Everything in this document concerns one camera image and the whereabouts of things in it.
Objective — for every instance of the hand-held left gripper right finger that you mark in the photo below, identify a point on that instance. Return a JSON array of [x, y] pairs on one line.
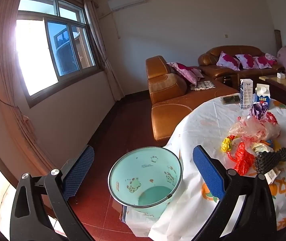
[[208, 173]]

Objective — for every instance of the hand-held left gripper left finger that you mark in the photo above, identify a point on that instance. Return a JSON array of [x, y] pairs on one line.
[[79, 173]]

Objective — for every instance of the yellow plastic bag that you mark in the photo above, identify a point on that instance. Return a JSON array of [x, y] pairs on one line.
[[227, 144]]

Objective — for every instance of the red plastic wrapper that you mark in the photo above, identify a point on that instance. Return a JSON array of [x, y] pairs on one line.
[[243, 160]]

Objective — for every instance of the light green cartoon print bin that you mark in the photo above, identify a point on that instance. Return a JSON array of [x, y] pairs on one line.
[[138, 165]]

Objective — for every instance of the clear red print plastic bag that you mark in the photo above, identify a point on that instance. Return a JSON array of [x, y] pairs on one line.
[[250, 129]]

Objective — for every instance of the purple snack wrapper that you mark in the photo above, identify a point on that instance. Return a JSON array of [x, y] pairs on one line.
[[258, 110]]

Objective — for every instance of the red foil wrapper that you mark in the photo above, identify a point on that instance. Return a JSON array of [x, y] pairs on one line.
[[272, 118]]

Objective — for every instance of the white orange print tablecloth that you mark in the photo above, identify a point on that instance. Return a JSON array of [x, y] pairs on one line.
[[203, 130]]

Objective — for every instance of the white crumpled wrapper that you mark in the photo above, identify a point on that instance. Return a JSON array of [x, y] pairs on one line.
[[260, 148]]

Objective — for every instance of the black foam fruit net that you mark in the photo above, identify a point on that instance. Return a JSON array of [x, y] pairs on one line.
[[270, 159]]

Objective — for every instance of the white paper tag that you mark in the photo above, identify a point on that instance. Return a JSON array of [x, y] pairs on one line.
[[272, 175]]

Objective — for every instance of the orange snack wrapper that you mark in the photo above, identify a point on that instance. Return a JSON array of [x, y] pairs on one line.
[[272, 143]]

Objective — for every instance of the brown leather chaise sofa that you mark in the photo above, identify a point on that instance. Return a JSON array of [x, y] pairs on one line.
[[168, 110]]

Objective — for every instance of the dark snack packet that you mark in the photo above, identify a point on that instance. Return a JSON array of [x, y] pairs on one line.
[[230, 99]]

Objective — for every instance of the checkered cloth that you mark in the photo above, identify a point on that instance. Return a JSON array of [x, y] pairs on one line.
[[203, 85]]

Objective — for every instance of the tall white blue carton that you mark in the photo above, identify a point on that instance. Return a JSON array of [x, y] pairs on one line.
[[246, 93]]

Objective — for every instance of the blue gable top carton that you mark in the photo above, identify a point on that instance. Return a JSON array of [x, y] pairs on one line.
[[262, 95]]

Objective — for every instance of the pink floral pillow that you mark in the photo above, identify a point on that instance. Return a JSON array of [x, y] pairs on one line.
[[264, 62], [245, 61], [228, 60], [185, 71]]

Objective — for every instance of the dark wooden coffee table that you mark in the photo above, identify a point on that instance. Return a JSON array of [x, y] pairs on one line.
[[283, 90]]

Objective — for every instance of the small white box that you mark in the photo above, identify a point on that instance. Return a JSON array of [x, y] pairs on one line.
[[280, 75]]

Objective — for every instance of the sliding glass window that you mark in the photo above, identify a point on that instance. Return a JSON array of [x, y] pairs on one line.
[[57, 42]]

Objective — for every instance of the pink floral cloth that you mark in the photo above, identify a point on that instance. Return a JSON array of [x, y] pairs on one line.
[[270, 56]]

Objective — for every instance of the tied beige curtain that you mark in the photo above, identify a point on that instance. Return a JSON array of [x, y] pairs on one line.
[[5, 55]]

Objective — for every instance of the white air conditioner pipe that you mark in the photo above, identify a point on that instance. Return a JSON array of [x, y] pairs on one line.
[[115, 25]]

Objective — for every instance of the white air conditioner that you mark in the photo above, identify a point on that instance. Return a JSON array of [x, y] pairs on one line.
[[125, 1]]

